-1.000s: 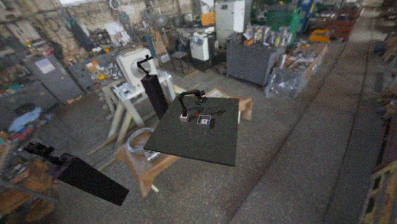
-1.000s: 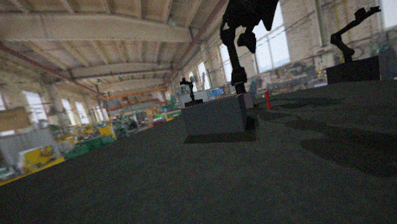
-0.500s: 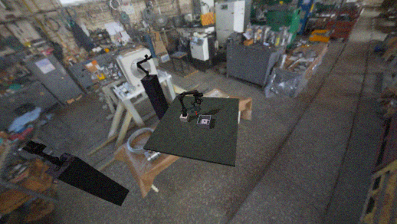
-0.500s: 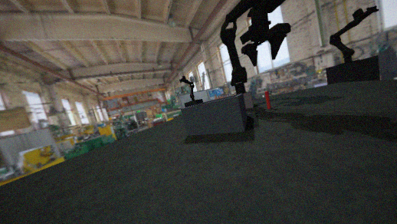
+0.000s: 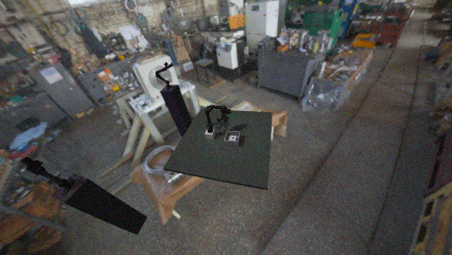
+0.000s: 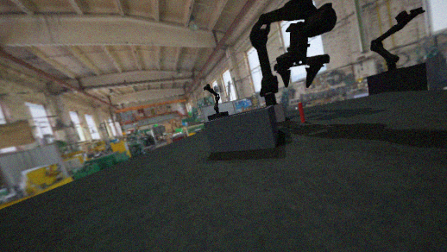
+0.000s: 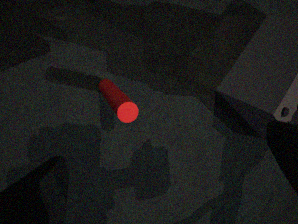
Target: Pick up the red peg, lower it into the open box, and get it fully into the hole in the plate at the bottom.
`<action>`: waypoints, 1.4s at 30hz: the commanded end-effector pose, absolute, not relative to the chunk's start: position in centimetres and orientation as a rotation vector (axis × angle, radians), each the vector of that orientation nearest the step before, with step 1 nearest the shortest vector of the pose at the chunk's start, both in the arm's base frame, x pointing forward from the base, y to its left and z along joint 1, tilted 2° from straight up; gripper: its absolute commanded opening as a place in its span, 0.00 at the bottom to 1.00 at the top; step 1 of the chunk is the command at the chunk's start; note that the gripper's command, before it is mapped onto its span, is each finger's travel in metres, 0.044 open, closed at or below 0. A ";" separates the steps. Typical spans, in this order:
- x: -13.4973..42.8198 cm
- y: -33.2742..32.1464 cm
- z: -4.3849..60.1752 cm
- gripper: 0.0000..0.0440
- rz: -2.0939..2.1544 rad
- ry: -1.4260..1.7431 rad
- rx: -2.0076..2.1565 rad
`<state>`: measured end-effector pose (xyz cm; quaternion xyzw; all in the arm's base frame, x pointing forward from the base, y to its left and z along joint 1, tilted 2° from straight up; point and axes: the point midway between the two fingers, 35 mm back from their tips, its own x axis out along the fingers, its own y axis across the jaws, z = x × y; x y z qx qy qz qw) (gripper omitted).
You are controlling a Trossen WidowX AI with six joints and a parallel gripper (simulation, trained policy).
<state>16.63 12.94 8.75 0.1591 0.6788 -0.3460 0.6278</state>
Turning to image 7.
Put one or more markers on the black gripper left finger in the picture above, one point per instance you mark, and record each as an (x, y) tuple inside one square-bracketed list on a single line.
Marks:
[(39, 197)]

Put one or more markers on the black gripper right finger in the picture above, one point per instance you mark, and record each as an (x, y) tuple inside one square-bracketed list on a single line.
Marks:
[(282, 139)]

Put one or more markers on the red peg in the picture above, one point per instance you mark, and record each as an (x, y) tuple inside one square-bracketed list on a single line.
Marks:
[(124, 108)]

